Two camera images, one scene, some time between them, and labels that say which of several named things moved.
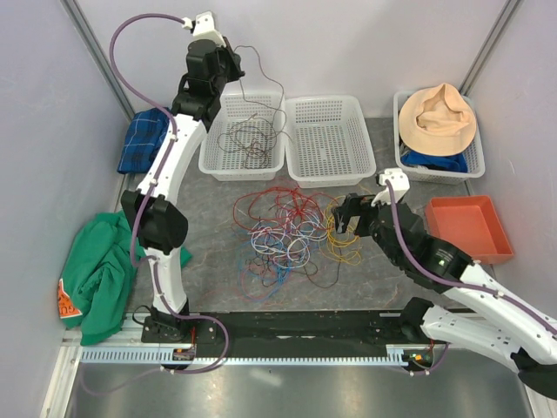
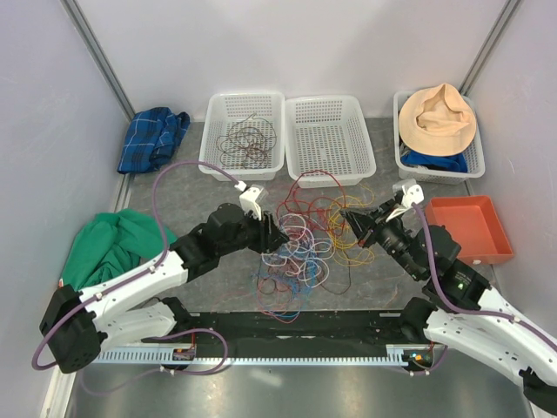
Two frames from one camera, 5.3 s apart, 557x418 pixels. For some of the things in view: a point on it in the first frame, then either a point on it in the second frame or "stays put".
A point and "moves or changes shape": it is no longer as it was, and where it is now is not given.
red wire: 283,208 moves or changes shape
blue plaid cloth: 144,136 stays put
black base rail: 302,330 stays put
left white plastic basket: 245,140 stays put
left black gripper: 235,61 -> 271,238
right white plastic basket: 419,175 stays put
